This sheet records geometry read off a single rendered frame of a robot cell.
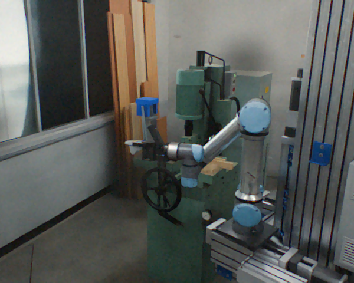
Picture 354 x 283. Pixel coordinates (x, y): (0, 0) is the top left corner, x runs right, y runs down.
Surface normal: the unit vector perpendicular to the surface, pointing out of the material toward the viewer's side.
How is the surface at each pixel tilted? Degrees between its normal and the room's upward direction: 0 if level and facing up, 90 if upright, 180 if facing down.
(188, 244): 90
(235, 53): 90
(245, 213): 97
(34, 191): 90
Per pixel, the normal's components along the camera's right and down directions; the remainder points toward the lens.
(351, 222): -0.66, 0.20
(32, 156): 0.90, 0.14
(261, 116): -0.26, 0.14
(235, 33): -0.45, 0.24
